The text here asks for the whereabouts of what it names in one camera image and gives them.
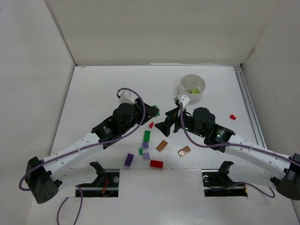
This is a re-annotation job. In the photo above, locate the dark green square lego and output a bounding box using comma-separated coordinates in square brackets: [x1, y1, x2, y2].
[153, 105, 160, 118]

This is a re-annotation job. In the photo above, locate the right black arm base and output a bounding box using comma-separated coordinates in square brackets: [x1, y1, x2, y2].
[202, 161, 248, 197]

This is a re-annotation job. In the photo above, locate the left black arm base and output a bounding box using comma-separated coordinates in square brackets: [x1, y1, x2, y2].
[78, 162, 120, 198]

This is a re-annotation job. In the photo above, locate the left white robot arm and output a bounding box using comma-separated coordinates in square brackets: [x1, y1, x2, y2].
[19, 98, 159, 204]

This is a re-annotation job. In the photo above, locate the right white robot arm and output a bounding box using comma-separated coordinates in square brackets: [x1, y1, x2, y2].
[155, 107, 300, 201]

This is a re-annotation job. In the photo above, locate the light purple lego brick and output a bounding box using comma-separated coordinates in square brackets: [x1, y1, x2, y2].
[142, 142, 149, 150]

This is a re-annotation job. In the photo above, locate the brown orange lego plate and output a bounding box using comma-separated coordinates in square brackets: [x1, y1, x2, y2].
[177, 146, 191, 157]

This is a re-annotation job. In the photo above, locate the pale lavender lego brick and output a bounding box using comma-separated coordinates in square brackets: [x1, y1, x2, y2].
[142, 152, 150, 160]

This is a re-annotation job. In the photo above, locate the white round divided container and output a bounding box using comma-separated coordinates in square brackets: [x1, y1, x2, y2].
[179, 74, 206, 102]

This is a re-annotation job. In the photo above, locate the red rectangular lego brick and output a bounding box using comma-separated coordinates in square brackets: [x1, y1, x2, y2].
[150, 160, 164, 169]

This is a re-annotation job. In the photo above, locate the dark purple lego brick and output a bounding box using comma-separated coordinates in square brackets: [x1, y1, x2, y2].
[124, 153, 134, 167]

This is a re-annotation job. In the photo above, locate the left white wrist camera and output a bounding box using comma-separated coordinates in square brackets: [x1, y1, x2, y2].
[119, 90, 135, 105]

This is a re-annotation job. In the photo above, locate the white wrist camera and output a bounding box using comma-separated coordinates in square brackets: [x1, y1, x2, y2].
[119, 90, 135, 105]
[174, 93, 190, 108]

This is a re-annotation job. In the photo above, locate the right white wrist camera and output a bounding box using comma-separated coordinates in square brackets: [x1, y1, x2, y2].
[174, 93, 190, 108]

